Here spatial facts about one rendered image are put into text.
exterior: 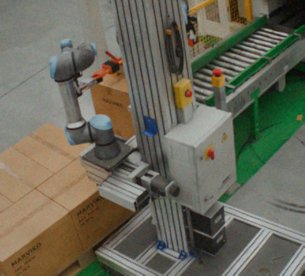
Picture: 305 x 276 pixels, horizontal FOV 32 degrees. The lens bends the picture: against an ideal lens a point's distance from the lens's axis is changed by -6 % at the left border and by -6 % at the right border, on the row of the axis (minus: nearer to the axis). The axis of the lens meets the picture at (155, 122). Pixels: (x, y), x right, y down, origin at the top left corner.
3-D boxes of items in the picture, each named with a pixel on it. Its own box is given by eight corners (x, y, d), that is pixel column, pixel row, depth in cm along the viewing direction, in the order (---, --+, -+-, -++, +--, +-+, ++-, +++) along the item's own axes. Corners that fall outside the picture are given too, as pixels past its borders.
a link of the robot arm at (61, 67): (94, 146, 310) (73, 56, 283) (68, 150, 309) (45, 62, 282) (93, 135, 320) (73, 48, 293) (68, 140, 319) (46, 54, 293)
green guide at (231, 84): (303, 31, 522) (303, 23, 517) (312, 34, 515) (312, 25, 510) (205, 108, 433) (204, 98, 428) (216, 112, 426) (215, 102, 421)
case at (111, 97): (150, 89, 447) (143, 44, 425) (191, 101, 424) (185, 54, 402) (98, 128, 411) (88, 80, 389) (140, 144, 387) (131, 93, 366)
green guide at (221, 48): (259, 20, 555) (258, 12, 550) (267, 22, 548) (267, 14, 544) (154, 90, 466) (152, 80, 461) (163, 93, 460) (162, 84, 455)
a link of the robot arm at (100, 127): (116, 142, 311) (111, 121, 304) (92, 146, 310) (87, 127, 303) (114, 130, 321) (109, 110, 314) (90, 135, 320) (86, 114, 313)
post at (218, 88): (227, 182, 441) (216, 72, 386) (233, 186, 437) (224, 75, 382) (221, 187, 438) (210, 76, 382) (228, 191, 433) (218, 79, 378)
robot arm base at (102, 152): (126, 148, 321) (123, 134, 316) (108, 163, 312) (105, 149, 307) (107, 141, 330) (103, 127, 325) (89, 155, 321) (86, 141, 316)
